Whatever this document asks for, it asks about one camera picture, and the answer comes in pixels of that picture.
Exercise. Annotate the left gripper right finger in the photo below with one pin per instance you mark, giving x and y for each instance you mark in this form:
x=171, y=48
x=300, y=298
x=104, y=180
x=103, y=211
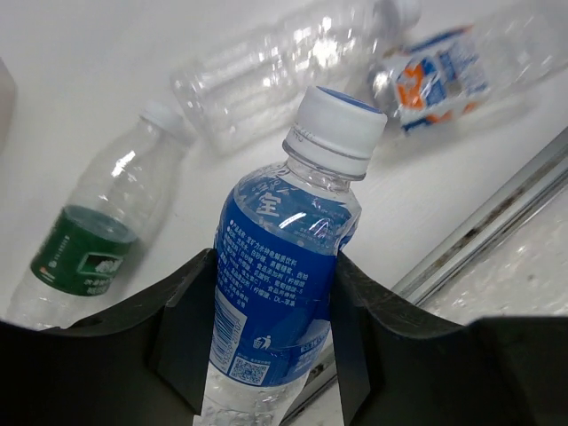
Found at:
x=400, y=365

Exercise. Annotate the clear crushed unlabelled bottle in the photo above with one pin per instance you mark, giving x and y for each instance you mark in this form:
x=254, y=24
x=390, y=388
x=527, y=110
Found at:
x=251, y=87

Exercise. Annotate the clear bottle orange blue label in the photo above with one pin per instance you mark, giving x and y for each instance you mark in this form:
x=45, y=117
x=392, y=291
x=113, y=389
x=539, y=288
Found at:
x=454, y=72

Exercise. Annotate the translucent white plastic bin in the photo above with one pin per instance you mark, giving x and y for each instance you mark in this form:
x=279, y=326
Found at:
x=8, y=96

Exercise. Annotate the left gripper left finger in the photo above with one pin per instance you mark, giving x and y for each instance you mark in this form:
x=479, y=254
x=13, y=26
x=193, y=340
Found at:
x=142, y=361

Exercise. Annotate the clear bottle green label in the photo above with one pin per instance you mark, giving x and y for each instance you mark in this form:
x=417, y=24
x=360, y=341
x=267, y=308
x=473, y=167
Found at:
x=111, y=217

